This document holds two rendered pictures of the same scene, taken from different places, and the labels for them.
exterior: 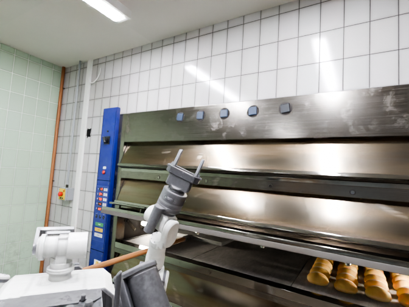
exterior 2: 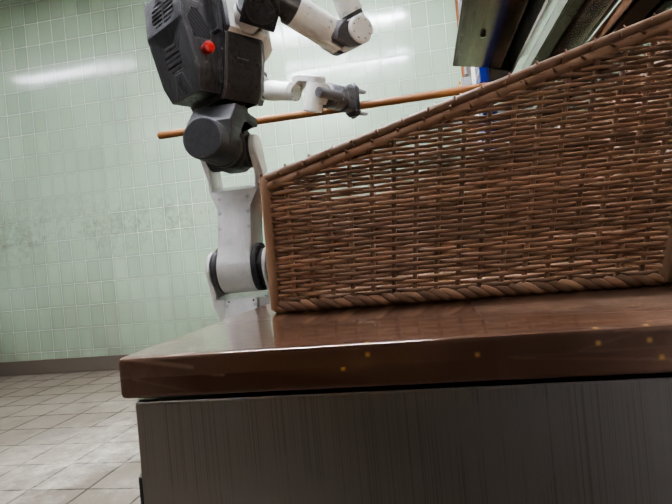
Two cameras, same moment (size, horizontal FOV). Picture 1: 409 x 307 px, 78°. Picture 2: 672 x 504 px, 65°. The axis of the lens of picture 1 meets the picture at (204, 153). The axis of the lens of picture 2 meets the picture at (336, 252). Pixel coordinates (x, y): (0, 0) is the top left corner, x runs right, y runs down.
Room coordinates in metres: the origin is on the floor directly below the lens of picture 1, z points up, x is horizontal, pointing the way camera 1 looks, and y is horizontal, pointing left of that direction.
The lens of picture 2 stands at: (0.33, -1.24, 0.64)
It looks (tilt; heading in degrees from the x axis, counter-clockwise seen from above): 0 degrees down; 68
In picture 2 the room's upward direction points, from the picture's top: 5 degrees counter-clockwise
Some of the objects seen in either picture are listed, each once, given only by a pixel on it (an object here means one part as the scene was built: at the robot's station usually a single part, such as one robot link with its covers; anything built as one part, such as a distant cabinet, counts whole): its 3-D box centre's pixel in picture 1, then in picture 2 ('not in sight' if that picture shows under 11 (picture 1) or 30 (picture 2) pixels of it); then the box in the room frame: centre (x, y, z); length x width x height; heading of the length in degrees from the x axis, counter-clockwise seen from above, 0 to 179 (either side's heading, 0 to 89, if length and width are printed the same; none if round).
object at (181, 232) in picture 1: (202, 233); not in sight; (2.17, -0.03, 1.20); 0.55 x 0.36 x 0.03; 58
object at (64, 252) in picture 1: (64, 250); not in sight; (0.68, 0.35, 1.47); 0.10 x 0.07 x 0.09; 113
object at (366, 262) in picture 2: not in sight; (466, 189); (0.82, -0.56, 0.72); 0.56 x 0.49 x 0.28; 57
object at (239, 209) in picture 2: not in sight; (237, 214); (0.65, 0.35, 0.78); 0.18 x 0.15 x 0.47; 148
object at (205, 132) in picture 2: not in sight; (221, 137); (0.62, 0.28, 1.00); 0.28 x 0.13 x 0.18; 58
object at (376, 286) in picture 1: (361, 271); not in sight; (1.44, -0.90, 1.21); 0.61 x 0.48 x 0.06; 149
